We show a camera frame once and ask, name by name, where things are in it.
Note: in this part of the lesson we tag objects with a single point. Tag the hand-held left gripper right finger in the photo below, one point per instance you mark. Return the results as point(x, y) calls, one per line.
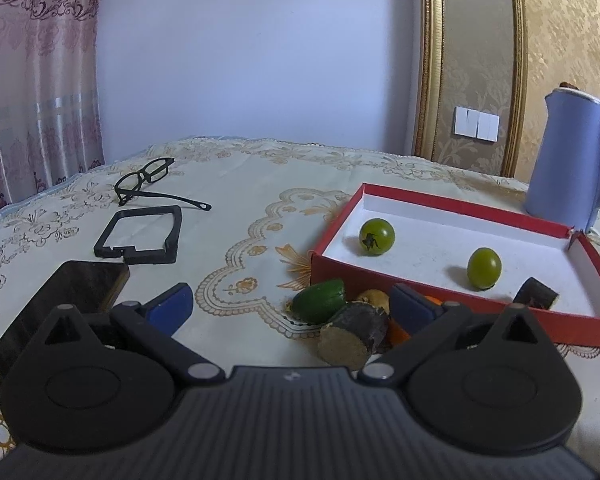
point(411, 310)

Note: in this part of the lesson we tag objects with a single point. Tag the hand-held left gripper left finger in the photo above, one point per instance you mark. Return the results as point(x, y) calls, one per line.
point(172, 306)

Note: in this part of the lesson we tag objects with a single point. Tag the small brown round fruit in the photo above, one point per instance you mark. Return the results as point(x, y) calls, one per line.
point(375, 300)

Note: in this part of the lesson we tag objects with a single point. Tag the red cardboard box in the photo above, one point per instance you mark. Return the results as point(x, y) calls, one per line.
point(360, 272)

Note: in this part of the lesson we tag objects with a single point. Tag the large dark sugarcane piece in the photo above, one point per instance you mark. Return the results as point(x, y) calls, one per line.
point(347, 340)

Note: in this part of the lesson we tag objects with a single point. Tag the green cucumber piece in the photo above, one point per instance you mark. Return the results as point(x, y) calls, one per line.
point(320, 302)

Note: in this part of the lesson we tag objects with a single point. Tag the green tomato with dark stem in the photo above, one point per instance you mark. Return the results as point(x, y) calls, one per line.
point(377, 236)

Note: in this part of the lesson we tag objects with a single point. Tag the oval green tomato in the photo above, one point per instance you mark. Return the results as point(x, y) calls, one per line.
point(485, 269)

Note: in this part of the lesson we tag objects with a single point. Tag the black smartphone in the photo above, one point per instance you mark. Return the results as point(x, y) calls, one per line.
point(65, 290)

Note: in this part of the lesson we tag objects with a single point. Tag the small dark sugarcane piece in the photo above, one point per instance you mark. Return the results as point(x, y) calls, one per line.
point(537, 294)

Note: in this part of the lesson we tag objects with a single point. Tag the cream embroidered tablecloth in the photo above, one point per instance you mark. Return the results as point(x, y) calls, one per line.
point(240, 195)

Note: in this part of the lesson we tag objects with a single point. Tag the black eyeglasses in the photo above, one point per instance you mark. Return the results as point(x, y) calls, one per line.
point(142, 176)

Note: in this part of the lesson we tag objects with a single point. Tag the blue electric kettle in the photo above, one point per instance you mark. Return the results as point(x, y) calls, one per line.
point(565, 160)

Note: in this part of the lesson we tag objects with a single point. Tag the pink patterned curtain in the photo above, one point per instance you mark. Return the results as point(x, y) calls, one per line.
point(35, 85)

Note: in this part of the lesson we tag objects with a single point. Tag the black rectangular plastic frame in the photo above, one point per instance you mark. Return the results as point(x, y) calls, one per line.
point(147, 257)

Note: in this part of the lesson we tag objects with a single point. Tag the white wall light switch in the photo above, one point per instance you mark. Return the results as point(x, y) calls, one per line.
point(476, 124)

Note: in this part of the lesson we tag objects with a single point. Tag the gold wall moulding frame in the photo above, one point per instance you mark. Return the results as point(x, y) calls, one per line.
point(432, 60)

